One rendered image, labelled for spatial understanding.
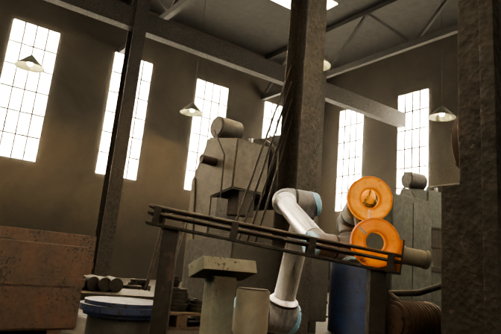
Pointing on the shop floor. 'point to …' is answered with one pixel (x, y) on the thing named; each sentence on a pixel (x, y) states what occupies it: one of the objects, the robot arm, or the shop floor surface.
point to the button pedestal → (219, 290)
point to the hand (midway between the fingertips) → (369, 193)
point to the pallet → (185, 307)
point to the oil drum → (347, 300)
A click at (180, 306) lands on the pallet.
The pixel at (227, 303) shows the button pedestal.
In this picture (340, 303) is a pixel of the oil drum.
